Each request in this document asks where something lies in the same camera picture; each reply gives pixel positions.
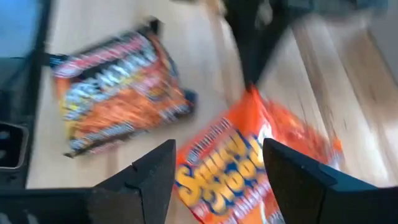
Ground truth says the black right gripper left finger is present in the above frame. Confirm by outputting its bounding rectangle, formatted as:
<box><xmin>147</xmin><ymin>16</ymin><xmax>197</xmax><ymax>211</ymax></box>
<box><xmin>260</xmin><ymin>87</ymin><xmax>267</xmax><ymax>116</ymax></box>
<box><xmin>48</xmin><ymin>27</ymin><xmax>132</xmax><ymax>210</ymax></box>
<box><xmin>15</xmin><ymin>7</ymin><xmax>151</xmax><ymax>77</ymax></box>
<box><xmin>0</xmin><ymin>139</ymin><xmax>177</xmax><ymax>224</ymax></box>

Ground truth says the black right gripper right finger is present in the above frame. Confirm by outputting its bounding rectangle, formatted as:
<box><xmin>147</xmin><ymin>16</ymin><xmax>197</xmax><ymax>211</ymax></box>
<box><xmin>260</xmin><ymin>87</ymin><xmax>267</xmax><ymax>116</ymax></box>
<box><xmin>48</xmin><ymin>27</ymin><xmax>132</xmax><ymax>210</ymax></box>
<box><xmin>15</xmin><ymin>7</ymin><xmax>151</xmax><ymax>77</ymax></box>
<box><xmin>262</xmin><ymin>138</ymin><xmax>398</xmax><ymax>224</ymax></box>

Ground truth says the black fire noodle packet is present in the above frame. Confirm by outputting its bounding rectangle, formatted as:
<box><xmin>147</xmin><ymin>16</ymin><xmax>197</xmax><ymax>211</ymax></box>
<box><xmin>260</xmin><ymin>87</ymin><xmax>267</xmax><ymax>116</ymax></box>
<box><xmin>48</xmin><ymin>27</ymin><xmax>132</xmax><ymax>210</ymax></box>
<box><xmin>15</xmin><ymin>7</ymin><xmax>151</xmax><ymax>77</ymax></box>
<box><xmin>48</xmin><ymin>18</ymin><xmax>198</xmax><ymax>159</ymax></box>

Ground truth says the orange spicy noodle packet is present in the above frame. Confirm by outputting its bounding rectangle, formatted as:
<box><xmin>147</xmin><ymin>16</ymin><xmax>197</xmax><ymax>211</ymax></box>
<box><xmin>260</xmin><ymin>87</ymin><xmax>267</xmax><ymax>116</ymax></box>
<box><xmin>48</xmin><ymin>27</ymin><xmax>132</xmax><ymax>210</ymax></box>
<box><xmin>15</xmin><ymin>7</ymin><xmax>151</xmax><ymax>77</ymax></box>
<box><xmin>173</xmin><ymin>86</ymin><xmax>345</xmax><ymax>224</ymax></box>

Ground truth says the black aluminium table frame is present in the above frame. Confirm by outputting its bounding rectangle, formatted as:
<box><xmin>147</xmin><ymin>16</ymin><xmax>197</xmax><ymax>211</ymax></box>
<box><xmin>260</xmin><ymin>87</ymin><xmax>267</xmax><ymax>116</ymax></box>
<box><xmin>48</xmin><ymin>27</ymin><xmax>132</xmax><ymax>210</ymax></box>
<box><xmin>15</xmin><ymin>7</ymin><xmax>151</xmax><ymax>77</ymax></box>
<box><xmin>0</xmin><ymin>0</ymin><xmax>52</xmax><ymax>190</ymax></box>

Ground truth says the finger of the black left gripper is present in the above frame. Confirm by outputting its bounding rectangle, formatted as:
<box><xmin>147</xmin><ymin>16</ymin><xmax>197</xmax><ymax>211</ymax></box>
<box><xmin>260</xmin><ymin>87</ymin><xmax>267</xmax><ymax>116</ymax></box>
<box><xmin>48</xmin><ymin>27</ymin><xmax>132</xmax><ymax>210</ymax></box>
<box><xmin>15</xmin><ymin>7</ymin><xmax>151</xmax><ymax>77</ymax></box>
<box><xmin>252</xmin><ymin>0</ymin><xmax>296</xmax><ymax>88</ymax></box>
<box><xmin>223</xmin><ymin>0</ymin><xmax>261</xmax><ymax>88</ymax></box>

